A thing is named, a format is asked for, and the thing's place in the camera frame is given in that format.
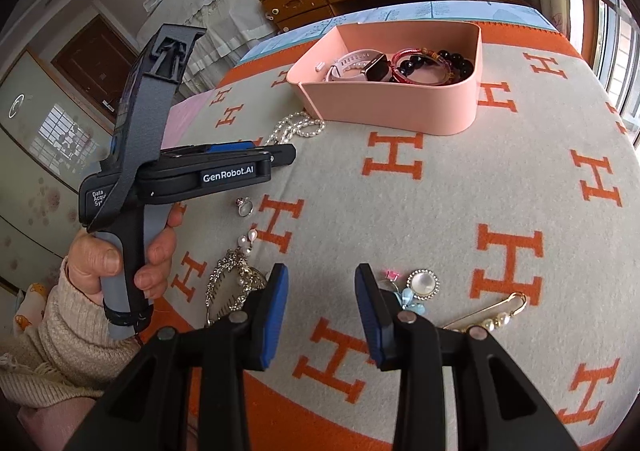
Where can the pink smart watch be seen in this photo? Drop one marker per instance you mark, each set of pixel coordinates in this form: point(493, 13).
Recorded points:
point(357, 66)

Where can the pearl drop earrings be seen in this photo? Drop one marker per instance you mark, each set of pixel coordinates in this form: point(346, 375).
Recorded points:
point(247, 241)

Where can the pink bed sheet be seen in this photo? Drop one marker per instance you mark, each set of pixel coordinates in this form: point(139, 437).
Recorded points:
point(185, 126)

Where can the floral sliding wardrobe door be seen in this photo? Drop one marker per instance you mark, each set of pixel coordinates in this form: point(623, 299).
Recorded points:
point(35, 141)

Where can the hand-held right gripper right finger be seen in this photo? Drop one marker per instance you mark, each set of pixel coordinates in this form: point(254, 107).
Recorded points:
point(367, 311)

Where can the person's left hand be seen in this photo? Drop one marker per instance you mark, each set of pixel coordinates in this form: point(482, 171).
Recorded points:
point(160, 256)

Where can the light blue printed mat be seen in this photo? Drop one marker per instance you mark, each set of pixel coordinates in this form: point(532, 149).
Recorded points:
point(300, 33)

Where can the rhinestone pearl hair comb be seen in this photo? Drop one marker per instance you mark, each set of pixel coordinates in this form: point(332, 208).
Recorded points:
point(240, 276)

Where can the round white rhinestone brooch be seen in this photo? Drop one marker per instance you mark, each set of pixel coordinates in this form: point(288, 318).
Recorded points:
point(422, 283)

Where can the gold pearl safety pin brooch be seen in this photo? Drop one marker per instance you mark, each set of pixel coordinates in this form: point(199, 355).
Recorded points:
point(492, 318)

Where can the pink plastic box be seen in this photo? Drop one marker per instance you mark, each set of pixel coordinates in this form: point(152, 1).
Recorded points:
point(390, 103)

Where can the white lace covered furniture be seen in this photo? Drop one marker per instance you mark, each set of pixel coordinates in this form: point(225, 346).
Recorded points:
point(215, 6)

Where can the brown wooden door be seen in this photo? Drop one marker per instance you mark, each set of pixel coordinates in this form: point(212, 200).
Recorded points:
point(95, 61)

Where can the orange patterned beige blanket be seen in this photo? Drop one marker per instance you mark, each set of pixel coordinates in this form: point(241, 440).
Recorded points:
point(450, 201)

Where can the yellow printed cushion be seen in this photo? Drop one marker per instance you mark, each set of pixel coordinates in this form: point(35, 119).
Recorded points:
point(27, 308)

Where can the blue pink flower brooch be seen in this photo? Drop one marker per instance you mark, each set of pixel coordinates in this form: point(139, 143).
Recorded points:
point(406, 298)

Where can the person's left forearm beige sleeve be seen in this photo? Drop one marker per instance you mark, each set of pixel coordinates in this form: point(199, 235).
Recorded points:
point(60, 341)

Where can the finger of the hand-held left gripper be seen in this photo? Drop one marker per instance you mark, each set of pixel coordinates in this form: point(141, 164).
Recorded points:
point(230, 147)
point(280, 155)

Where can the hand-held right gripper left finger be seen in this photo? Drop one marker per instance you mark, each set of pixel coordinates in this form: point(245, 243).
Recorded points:
point(272, 316)

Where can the window with metal bars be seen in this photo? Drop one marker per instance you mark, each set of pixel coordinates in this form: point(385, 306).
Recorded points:
point(612, 31)

